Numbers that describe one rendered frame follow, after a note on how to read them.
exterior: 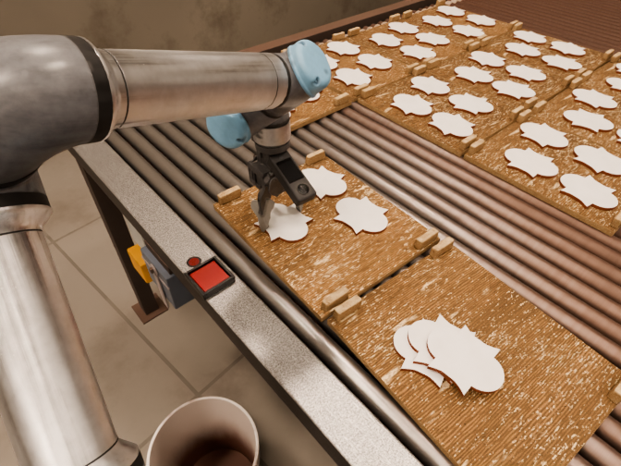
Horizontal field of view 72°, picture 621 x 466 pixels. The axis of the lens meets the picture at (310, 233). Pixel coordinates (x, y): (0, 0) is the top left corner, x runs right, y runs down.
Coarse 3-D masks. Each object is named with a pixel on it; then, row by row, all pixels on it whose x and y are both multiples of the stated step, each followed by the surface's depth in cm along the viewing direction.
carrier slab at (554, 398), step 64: (448, 256) 93; (384, 320) 81; (448, 320) 81; (512, 320) 81; (384, 384) 72; (448, 384) 72; (512, 384) 72; (576, 384) 72; (448, 448) 65; (512, 448) 65; (576, 448) 65
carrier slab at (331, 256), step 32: (256, 192) 106; (352, 192) 107; (320, 224) 99; (416, 224) 100; (288, 256) 92; (320, 256) 92; (352, 256) 92; (384, 256) 92; (416, 256) 94; (320, 288) 86; (352, 288) 86; (320, 320) 82
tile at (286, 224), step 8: (280, 208) 101; (288, 208) 101; (296, 208) 101; (272, 216) 99; (280, 216) 99; (288, 216) 99; (296, 216) 99; (304, 216) 99; (256, 224) 97; (272, 224) 97; (280, 224) 97; (288, 224) 97; (296, 224) 97; (304, 224) 97; (272, 232) 95; (280, 232) 95; (288, 232) 95; (296, 232) 95; (304, 232) 95; (272, 240) 94; (288, 240) 94; (296, 240) 94
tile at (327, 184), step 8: (320, 168) 112; (312, 176) 110; (320, 176) 110; (328, 176) 110; (336, 176) 110; (344, 176) 111; (312, 184) 108; (320, 184) 108; (328, 184) 108; (336, 184) 108; (344, 184) 108; (320, 192) 105; (328, 192) 106; (336, 192) 106; (344, 192) 106; (320, 200) 105
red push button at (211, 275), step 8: (208, 264) 90; (216, 264) 90; (200, 272) 89; (208, 272) 89; (216, 272) 89; (224, 272) 89; (200, 280) 87; (208, 280) 87; (216, 280) 87; (208, 288) 86
